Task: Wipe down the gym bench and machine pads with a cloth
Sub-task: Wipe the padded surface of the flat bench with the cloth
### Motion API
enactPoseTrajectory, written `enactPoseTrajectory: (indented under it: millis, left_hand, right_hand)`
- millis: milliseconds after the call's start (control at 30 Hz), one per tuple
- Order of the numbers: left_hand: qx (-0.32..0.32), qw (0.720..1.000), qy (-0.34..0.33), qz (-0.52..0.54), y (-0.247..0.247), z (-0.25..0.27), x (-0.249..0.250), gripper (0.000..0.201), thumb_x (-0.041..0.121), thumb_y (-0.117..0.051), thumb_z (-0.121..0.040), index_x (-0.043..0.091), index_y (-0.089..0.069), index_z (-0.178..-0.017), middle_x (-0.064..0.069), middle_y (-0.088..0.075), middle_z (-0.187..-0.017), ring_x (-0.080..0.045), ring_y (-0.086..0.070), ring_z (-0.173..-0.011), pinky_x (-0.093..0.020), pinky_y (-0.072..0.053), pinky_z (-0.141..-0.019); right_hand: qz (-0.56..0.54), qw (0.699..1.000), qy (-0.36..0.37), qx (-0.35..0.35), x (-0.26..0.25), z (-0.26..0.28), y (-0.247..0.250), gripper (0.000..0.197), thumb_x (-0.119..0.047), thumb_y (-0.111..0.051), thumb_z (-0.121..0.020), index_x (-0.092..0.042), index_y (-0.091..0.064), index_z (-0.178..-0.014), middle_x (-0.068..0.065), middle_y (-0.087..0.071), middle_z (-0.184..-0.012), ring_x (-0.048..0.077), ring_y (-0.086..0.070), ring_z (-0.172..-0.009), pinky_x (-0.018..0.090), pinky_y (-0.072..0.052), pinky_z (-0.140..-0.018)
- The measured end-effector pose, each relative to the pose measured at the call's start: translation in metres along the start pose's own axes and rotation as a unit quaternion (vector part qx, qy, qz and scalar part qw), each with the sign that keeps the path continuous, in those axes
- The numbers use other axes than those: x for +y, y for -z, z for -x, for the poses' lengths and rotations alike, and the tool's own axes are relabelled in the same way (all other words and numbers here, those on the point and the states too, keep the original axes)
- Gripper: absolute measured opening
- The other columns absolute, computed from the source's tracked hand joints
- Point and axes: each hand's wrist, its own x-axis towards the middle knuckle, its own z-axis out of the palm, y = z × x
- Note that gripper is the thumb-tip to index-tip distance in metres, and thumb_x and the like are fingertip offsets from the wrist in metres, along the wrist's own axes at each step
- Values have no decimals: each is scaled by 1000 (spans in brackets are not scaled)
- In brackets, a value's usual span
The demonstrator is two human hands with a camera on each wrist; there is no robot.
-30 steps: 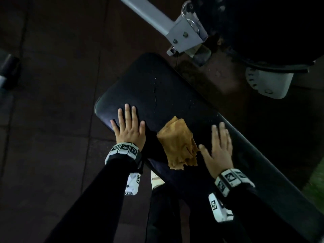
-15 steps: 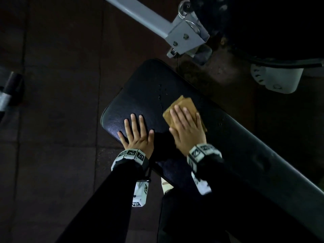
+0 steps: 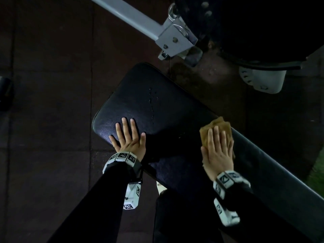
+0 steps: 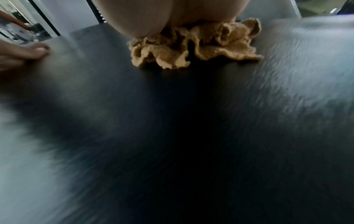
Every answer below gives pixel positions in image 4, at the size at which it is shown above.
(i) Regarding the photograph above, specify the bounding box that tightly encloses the person's left hand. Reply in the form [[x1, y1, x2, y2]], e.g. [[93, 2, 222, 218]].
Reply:
[[0, 39, 51, 70]]

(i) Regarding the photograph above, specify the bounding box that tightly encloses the person's right hand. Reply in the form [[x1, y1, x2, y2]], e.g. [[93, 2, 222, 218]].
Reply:
[[91, 0, 251, 38]]

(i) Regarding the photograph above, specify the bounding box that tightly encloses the brown cleaning cloth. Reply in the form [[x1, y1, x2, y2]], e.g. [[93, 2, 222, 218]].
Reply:
[[128, 18, 265, 69]]

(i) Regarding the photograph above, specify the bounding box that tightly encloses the black bench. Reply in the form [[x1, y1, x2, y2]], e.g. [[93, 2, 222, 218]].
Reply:
[[0, 16, 354, 224]]

